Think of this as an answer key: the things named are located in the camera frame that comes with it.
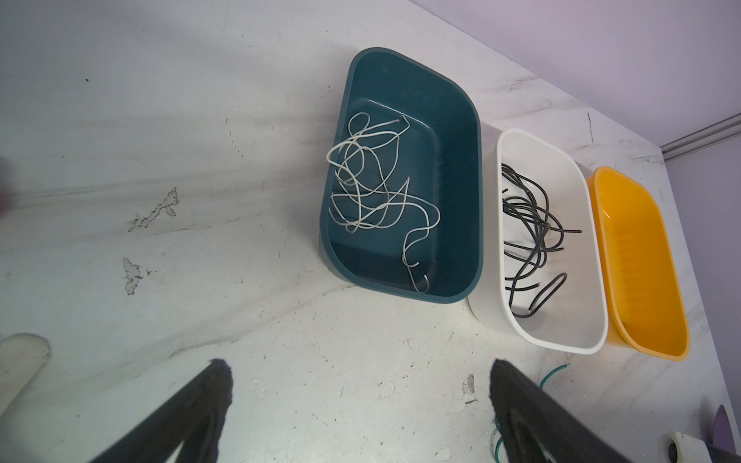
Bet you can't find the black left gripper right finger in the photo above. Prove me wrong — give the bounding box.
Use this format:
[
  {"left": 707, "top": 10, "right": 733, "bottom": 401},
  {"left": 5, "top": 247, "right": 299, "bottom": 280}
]
[{"left": 490, "top": 360, "right": 627, "bottom": 462}]

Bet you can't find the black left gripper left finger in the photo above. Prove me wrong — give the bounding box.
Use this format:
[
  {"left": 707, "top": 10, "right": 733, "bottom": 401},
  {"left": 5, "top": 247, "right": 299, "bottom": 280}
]
[{"left": 94, "top": 359, "right": 233, "bottom": 462}]

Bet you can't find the green cable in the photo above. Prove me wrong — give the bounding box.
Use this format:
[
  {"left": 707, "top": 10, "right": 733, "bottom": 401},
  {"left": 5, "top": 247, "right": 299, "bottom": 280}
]
[{"left": 491, "top": 363, "right": 569, "bottom": 463}]

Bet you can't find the black cable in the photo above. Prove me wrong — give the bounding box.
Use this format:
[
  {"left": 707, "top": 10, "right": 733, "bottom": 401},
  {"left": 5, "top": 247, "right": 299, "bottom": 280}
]
[{"left": 500, "top": 163, "right": 583, "bottom": 319}]

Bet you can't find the white cable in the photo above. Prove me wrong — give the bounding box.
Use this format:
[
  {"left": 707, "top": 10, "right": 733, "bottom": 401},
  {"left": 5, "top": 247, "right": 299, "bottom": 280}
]
[{"left": 326, "top": 111, "right": 442, "bottom": 294}]

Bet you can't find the white plastic bin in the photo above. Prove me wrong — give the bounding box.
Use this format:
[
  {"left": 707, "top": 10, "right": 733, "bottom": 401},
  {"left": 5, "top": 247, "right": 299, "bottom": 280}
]
[{"left": 468, "top": 128, "right": 608, "bottom": 355}]

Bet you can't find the yellow plastic bin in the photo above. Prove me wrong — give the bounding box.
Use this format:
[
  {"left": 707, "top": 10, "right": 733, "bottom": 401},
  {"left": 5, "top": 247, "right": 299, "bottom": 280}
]
[{"left": 587, "top": 166, "right": 690, "bottom": 362}]

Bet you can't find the white rubber glove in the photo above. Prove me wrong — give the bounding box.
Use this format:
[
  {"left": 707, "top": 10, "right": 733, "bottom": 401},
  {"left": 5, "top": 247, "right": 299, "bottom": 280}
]
[{"left": 0, "top": 333, "right": 51, "bottom": 415}]

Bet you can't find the purple pink spatula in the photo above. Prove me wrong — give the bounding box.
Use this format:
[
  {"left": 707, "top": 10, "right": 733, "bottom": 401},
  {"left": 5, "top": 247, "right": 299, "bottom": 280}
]
[{"left": 711, "top": 405, "right": 736, "bottom": 455}]

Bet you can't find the teal plastic bin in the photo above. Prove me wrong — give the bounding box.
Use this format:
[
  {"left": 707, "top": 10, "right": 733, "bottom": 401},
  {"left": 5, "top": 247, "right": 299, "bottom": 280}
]
[{"left": 320, "top": 47, "right": 484, "bottom": 304}]

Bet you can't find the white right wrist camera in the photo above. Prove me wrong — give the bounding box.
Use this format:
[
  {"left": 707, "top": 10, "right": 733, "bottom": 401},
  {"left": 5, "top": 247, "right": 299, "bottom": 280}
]
[{"left": 665, "top": 431, "right": 740, "bottom": 463}]

